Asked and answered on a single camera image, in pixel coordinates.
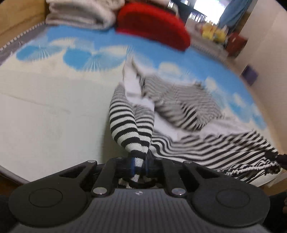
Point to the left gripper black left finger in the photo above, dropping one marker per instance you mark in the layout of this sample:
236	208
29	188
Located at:
106	182

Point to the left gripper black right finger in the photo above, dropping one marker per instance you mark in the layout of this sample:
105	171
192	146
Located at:
166	173

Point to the black white striped garment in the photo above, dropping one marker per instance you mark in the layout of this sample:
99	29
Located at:
151	117

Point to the blue white patterned bedsheet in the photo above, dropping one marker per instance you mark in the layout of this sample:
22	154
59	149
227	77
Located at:
56	93

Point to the purple box on floor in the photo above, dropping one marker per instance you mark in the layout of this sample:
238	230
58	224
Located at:
249	74

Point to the red storage box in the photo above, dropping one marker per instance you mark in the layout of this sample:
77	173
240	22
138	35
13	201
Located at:
235	44

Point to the yellow plush toy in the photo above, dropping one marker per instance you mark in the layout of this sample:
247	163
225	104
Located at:
213	33

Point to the red knitted garment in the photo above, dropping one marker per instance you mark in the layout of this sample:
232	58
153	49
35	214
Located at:
153	23

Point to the grey folded blanket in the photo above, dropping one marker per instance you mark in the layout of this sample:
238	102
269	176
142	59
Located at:
89	14

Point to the blue curtain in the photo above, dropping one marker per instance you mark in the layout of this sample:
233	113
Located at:
233	13

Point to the wooden bed frame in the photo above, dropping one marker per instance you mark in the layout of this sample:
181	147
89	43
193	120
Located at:
18	16

